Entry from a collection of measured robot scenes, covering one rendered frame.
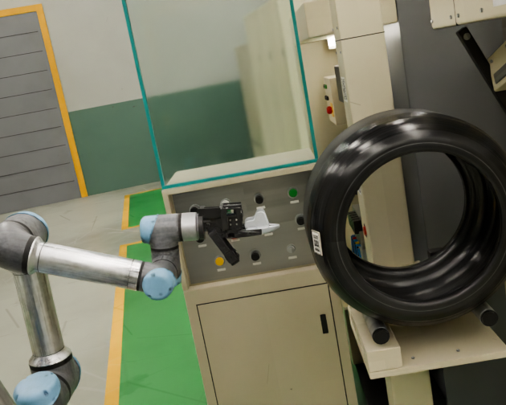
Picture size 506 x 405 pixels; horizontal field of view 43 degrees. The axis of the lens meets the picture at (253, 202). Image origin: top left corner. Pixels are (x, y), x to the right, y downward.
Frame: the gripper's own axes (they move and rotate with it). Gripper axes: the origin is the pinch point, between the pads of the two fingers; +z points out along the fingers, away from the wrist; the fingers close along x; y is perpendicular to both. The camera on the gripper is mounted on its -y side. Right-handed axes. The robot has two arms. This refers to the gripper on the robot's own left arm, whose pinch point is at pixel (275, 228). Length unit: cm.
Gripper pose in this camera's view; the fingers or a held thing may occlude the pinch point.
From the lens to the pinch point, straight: 169.9
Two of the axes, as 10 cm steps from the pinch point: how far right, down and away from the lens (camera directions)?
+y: -0.7, -9.7, -2.1
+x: 0.0, -2.1, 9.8
